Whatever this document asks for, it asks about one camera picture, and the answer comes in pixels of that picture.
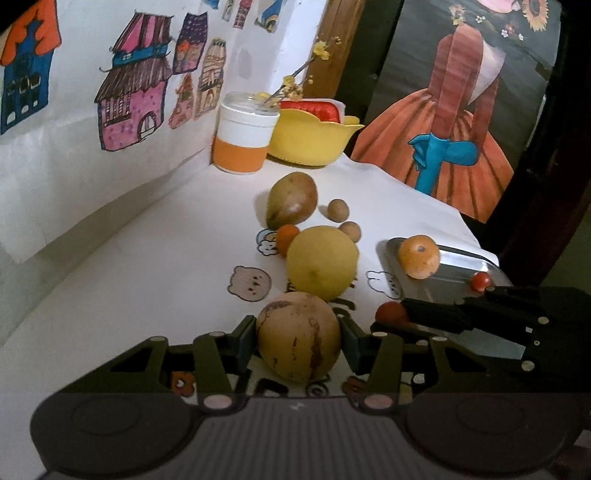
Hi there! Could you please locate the spotted orange on tray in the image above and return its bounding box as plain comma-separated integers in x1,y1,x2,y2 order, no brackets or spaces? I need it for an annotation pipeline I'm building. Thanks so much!
398,235,441,280

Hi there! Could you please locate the girl in dress poster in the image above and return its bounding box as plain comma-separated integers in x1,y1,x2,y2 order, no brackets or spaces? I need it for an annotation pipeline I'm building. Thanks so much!
352,1,562,223

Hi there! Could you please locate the tan striped pepino melon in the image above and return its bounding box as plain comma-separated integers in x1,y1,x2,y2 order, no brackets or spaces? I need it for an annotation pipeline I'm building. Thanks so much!
256,292,341,384

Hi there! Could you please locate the red cherry tomato in tray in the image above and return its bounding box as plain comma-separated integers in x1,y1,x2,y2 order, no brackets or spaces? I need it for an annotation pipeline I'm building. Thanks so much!
470,271,493,293

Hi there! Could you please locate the small orange tangerine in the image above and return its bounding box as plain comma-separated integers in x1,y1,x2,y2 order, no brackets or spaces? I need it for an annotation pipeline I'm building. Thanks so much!
276,224,300,257

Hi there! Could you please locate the red item in bowl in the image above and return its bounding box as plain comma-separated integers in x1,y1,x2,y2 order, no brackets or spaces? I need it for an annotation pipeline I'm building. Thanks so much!
280,98,346,124

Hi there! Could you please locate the large yellow grapefruit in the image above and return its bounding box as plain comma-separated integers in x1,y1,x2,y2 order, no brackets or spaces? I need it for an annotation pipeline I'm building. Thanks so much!
286,226,360,301

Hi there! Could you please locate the yellow plastic bowl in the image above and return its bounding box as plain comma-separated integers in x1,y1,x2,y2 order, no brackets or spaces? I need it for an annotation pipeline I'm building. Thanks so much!
269,109,363,167

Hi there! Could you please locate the stainless steel tray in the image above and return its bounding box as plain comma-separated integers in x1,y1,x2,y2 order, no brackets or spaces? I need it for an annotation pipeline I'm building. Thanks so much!
383,236,528,361

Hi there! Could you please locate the orange white lidded cup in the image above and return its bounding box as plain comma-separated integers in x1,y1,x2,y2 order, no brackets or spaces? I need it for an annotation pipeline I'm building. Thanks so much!
212,92,280,174

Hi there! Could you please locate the yellow flower twig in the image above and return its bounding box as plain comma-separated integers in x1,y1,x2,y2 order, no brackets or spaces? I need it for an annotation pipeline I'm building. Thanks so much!
254,36,344,110

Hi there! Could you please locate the colourful houses drawing paper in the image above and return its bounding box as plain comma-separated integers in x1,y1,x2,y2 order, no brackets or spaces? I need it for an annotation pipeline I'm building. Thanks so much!
1,1,325,263

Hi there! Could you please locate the brown wooden door frame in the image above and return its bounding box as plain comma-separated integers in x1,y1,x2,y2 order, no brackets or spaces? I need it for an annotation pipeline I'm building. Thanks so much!
304,0,366,98

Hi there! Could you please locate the red cherry tomato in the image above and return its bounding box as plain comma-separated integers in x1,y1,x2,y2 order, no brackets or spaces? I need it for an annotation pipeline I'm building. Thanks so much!
375,301,409,325
470,271,493,293

